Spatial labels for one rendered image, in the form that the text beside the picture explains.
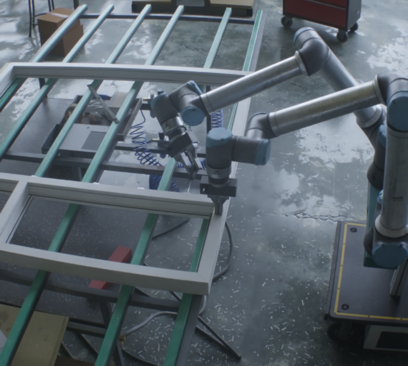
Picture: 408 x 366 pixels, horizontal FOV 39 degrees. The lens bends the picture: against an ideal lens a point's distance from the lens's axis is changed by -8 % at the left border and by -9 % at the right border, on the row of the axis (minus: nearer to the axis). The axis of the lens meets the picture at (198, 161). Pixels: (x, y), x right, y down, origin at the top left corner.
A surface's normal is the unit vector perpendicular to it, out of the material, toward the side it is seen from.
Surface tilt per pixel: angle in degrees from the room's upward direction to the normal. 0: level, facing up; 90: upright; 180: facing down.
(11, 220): 90
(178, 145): 64
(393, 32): 0
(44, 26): 90
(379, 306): 0
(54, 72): 90
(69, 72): 90
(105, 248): 0
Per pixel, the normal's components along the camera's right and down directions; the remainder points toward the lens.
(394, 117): -0.25, 0.48
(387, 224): -0.71, 0.48
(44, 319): -0.02, -0.80
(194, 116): 0.06, 0.62
